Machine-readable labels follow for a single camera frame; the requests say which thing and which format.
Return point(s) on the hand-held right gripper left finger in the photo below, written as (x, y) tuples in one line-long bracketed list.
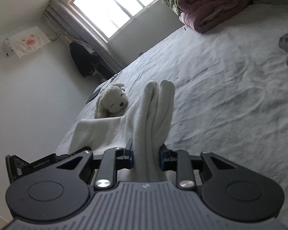
[(131, 158)]

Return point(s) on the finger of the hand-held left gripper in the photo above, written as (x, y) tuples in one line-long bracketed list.
[(74, 151)]

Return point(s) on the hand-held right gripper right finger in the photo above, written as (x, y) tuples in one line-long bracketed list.
[(162, 160)]

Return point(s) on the white printed sweatshirt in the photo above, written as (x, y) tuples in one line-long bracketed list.
[(146, 124)]

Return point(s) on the dark tablet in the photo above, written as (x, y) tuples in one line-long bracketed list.
[(93, 95)]

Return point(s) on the white plush dog toy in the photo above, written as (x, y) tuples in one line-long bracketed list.
[(112, 98)]

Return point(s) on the dark hanging jacket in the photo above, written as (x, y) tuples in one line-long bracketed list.
[(81, 60)]

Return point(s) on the bed with grey sheet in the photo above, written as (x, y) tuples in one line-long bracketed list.
[(230, 88)]

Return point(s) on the grey curtain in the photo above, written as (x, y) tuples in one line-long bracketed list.
[(86, 36)]

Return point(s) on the window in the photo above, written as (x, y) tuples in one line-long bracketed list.
[(110, 4)]

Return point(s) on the pink folded quilt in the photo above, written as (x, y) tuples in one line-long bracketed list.
[(211, 2)]

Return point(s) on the covered wall air conditioner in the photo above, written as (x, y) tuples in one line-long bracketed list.
[(26, 40)]

